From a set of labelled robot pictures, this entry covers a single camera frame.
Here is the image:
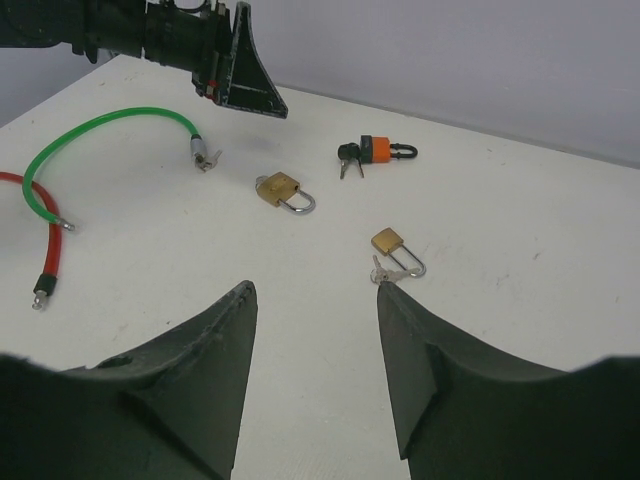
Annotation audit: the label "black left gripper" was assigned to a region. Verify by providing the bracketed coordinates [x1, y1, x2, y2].
[143, 1, 288, 119]

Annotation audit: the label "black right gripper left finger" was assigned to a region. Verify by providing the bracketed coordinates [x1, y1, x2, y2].
[1, 281, 258, 479]

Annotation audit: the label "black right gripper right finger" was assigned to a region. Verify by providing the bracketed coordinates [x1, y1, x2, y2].
[377, 282, 639, 479]

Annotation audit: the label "large brass padlock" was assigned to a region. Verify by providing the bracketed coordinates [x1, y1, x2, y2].
[255, 172, 316, 215]

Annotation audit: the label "small brass long-shackle padlock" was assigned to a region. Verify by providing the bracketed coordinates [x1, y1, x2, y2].
[371, 227, 427, 278]

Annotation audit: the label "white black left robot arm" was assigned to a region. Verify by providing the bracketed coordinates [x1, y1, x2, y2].
[1, 0, 288, 119]

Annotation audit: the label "silver keys of green lock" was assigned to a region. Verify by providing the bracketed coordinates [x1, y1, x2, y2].
[194, 150, 223, 173]

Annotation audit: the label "keys of orange padlock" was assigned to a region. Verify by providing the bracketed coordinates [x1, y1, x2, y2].
[338, 157, 366, 180]

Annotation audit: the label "orange black padlock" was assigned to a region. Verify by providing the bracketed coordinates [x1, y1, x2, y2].
[337, 135, 418, 164]

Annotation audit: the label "green cable lock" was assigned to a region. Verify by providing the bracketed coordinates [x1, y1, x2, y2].
[22, 106, 215, 232]

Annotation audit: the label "red cable lock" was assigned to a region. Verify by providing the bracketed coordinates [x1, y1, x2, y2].
[1, 197, 63, 310]

